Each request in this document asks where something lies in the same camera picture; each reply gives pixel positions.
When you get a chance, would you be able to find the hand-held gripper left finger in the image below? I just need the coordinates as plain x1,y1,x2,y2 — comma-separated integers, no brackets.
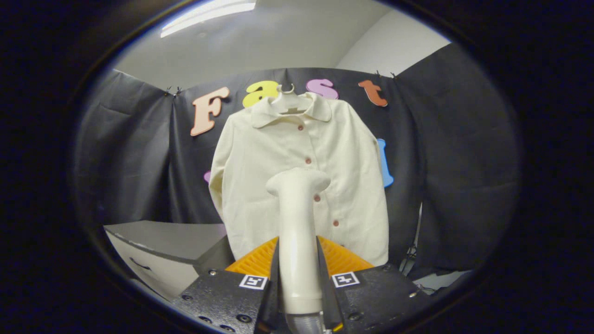
173,236,281,334

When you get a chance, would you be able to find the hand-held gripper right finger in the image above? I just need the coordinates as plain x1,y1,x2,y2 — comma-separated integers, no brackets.
317,236,432,334

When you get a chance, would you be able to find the cream white garment steamer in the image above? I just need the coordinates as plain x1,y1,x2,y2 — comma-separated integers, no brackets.
265,168,331,315

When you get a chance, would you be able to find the cream button-up shirt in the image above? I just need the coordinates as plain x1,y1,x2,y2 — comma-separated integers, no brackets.
208,92,389,267

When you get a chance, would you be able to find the white clothes hanger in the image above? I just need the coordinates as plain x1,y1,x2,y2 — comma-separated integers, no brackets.
271,83,312,114

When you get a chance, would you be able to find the grey cabinet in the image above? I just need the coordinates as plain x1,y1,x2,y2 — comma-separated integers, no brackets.
103,220,235,301

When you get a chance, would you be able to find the black backdrop cloth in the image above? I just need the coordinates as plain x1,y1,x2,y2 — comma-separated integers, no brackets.
74,43,520,279

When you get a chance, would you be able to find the ceiling light panel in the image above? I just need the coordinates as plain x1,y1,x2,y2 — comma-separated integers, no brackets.
160,0,257,39

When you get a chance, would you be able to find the black cable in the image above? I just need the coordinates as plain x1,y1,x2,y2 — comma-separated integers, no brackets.
400,241,418,274

